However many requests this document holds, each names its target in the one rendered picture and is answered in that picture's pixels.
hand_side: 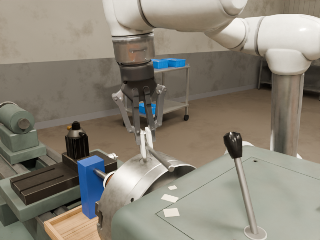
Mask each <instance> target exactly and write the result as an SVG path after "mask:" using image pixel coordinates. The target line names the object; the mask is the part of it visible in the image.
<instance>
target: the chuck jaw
mask: <svg viewBox="0 0 320 240"><path fill-rule="evenodd" d="M98 205H99V201H96V202H95V215H96V216H98V217H99V218H98V223H99V224H100V227H101V228H102V221H103V215H102V212H98V211H97V209H98Z"/></svg>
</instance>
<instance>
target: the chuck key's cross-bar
mask: <svg viewBox="0 0 320 240"><path fill-rule="evenodd" d="M144 140H145V149H146V150H147V151H148V152H149V153H150V154H152V155H153V156H154V157H155V158H156V159H157V160H158V161H159V162H160V163H161V164H162V165H163V166H164V167H165V168H166V169H167V170H168V171H170V172H173V171H174V166H173V165H171V164H170V163H169V162H168V161H167V160H166V159H164V158H163V157H162V156H161V155H160V154H158V153H157V152H156V151H155V150H154V149H153V148H152V147H151V146H150V145H149V144H148V143H147V141H146V139H144Z"/></svg>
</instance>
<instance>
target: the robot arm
mask: <svg viewBox="0 0 320 240"><path fill-rule="evenodd" d="M102 3H103V8H104V13H105V18H106V22H107V24H108V26H109V28H110V31H111V36H112V43H113V49H114V55H115V60H116V61H117V62H120V75H121V86H120V90H119V91H118V92H117V93H113V94H112V98H113V100H114V101H115V102H116V103H117V105H118V107H119V110H120V113H121V116H122V118H123V121H124V124H125V127H126V129H127V131H128V133H134V135H135V142H136V143H137V145H140V152H141V154H142V156H143V158H144V159H145V158H146V150H145V140H144V133H143V131H142V130H141V129H140V115H139V102H140V101H143V102H144V108H145V113H146V118H147V124H148V127H145V131H146V138H147V143H148V144H149V145H150V146H151V147H152V148H153V145H152V142H155V141H156V136H155V131H156V128H157V127H160V126H161V125H162V116H163V106H164V97H165V95H166V93H167V91H168V89H167V88H166V87H165V86H164V85H159V84H157V82H156V80H155V77H154V67H153V61H152V60H151V59H153V58H155V56H156V54H155V43H154V33H153V29H155V28H165V29H169V30H176V31H179V32H203V33H204V34H205V35H206V36H207V37H209V38H210V39H212V40H214V41H216V42H217V43H219V44H220V45H221V46H223V47H225V48H227V49H229V50H232V51H237V52H242V53H246V54H250V55H255V56H263V57H265V59H266V61H267V64H268V67H269V69H270V70H271V72H272V91H271V125H270V150H271V151H275V152H279V153H282V154H286V155H290V156H293V157H296V158H300V159H302V158H301V156H300V155H299V154H297V150H298V139H299V128H300V112H301V106H302V95H303V84H304V73H305V71H306V70H307V69H308V68H309V66H310V64H311V62H312V60H317V59H319V58H320V19H319V18H317V17H313V16H309V15H302V14H278V15H272V16H261V17H252V18H245V19H242V18H237V17H238V16H239V15H240V14H241V13H242V11H243V9H244V7H245V5H246V3H247V0H102ZM155 89H156V92H157V97H156V108H155V119H153V113H152V107H151V99H150V98H151V97H152V95H153V93H154V91H155ZM123 94H124V95H125V96H127V97H128V98H129V99H130V100H131V106H132V118H133V126H131V124H130V120H129V118H128V115H127V113H126V110H125V107H124V104H123V103H122V101H123Z"/></svg>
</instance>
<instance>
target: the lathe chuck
mask: <svg viewBox="0 0 320 240"><path fill-rule="evenodd" d="M156 152H157V153H158V154H160V155H161V156H162V157H163V158H164V159H166V160H167V161H171V160H179V159H176V158H174V157H172V156H169V155H167V154H164V153H162V152H160V151H156ZM147 155H148V158H150V159H151V162H149V163H147V164H141V163H140V160H141V159H142V155H141V154H138V155H136V156H134V157H132V158H131V159H129V160H128V161H126V162H125V163H124V164H123V165H122V166H121V167H120V168H119V169H118V170H117V171H116V172H115V173H114V175H113V176H112V177H111V179H110V180H109V182H108V184H107V185H106V187H105V189H104V191H103V193H102V196H101V198H100V201H99V205H98V209H97V211H98V212H102V215H103V221H102V228H101V227H100V224H99V223H97V224H96V225H97V231H98V235H99V237H100V239H101V240H111V221H112V218H113V216H114V214H115V213H116V211H117V210H119V209H120V208H122V207H123V206H124V204H125V202H126V200H127V198H128V197H129V195H130V193H131V192H132V190H133V189H134V188H135V186H136V185H137V184H138V182H139V181H140V180H141V179H142V178H143V177H144V176H145V175H146V174H147V173H148V172H150V171H151V170H152V169H153V168H155V167H157V166H158V165H160V164H161V163H160V162H159V161H158V160H157V159H156V158H155V157H154V156H153V157H151V155H150V154H149V153H148V154H147Z"/></svg>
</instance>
